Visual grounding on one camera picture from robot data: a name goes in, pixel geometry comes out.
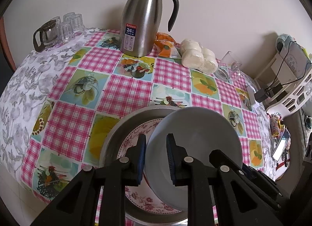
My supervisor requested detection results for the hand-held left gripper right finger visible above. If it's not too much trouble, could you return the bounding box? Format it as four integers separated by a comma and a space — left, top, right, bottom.
166, 133, 284, 226

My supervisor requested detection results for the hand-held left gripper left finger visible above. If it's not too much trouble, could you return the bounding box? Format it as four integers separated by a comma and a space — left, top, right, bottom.
30, 133, 147, 226

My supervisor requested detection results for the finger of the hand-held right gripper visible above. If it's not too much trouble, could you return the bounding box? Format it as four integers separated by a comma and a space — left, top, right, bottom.
242, 164, 283, 210

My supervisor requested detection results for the round stainless steel plate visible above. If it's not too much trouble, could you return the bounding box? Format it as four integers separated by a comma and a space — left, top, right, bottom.
99, 106, 220, 225

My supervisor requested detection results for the small white bowl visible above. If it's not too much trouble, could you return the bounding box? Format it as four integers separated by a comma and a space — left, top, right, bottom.
144, 107, 244, 212

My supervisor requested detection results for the floral rimmed round plate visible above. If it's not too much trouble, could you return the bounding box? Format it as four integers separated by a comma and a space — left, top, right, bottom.
117, 118, 217, 213

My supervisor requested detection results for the smartphone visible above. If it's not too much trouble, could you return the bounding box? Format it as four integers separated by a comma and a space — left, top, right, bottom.
272, 129, 292, 161

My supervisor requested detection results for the small colourful toy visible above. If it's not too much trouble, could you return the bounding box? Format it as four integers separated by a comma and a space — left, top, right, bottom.
269, 115, 284, 139

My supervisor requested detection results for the black power adapter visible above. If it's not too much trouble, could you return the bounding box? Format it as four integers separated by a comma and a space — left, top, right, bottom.
255, 89, 269, 103

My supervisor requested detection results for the white power strip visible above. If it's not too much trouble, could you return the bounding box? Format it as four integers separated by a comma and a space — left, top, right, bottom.
246, 86, 260, 109

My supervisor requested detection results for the white chair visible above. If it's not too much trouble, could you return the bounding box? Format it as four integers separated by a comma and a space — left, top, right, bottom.
253, 53, 312, 119

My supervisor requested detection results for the bag of white steamed buns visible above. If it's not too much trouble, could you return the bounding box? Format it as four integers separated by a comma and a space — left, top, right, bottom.
180, 39, 217, 75

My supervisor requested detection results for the clear glass mug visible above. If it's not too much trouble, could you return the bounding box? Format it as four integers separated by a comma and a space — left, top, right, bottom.
216, 51, 243, 83

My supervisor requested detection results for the orange snack packet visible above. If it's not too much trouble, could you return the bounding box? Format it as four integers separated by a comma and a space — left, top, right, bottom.
153, 32, 182, 58

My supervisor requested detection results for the pale printed bag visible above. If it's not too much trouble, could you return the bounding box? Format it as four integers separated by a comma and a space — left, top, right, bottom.
275, 34, 312, 75

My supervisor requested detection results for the stainless steel thermos jug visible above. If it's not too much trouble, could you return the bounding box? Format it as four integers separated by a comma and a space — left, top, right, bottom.
119, 0, 179, 57

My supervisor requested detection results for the black cable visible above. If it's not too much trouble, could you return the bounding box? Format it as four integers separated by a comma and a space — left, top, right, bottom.
264, 40, 312, 95

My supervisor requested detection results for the brown wooden frame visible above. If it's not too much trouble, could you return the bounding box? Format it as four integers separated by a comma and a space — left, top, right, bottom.
0, 17, 17, 71

